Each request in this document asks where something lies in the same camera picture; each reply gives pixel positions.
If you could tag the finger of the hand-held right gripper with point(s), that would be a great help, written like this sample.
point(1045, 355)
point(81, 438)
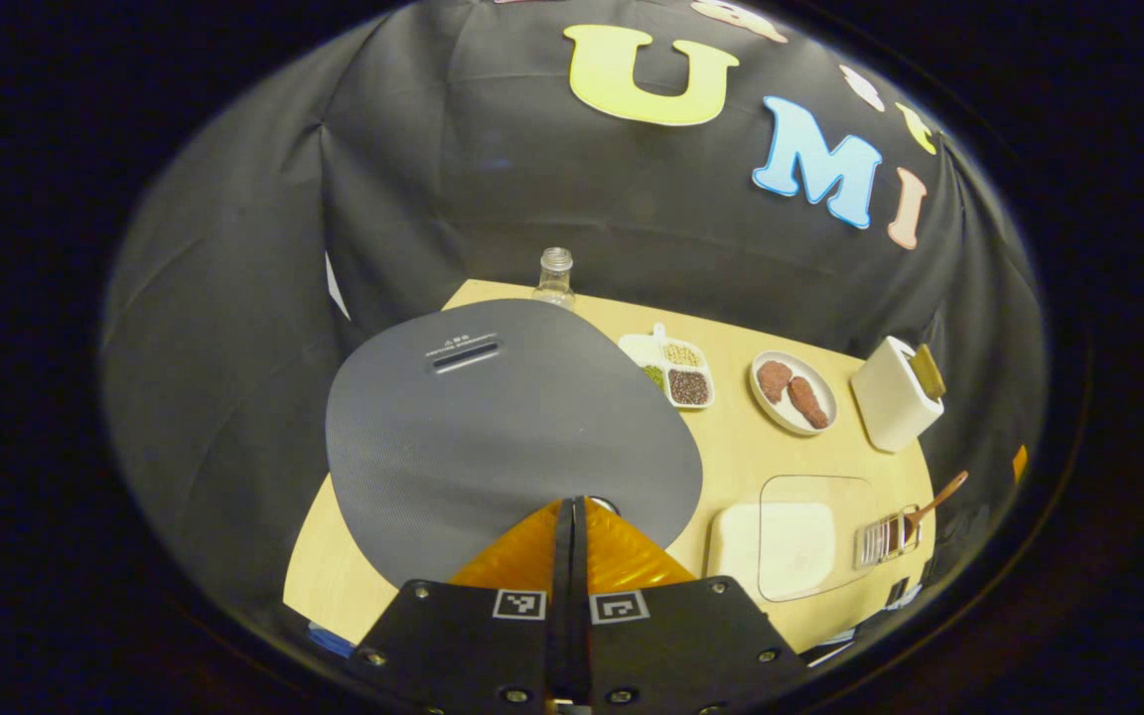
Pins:
point(1020, 464)

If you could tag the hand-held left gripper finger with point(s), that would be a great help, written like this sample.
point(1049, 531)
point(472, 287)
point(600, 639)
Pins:
point(562, 616)
point(580, 616)

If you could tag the dark wooden spoon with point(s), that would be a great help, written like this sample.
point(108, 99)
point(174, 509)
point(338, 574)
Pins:
point(939, 495)

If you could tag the grey silver rice cooker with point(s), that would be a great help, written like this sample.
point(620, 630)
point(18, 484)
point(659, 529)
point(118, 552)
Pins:
point(493, 437)

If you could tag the brown toast slice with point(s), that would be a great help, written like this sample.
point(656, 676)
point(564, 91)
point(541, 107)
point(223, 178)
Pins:
point(927, 372)

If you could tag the white toaster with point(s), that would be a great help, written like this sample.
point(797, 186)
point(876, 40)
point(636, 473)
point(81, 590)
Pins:
point(890, 402)

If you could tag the clear glass tray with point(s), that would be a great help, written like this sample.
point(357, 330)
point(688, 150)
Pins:
point(850, 497)

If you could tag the white round plate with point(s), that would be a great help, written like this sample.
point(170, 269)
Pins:
point(820, 392)

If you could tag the red brown meat piece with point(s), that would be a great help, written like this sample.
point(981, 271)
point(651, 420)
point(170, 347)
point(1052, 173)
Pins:
point(808, 402)
point(774, 380)

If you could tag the white divided bean dish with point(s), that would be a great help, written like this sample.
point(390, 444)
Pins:
point(646, 350)

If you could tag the small clear glass bottle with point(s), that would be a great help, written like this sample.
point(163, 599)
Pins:
point(554, 283)

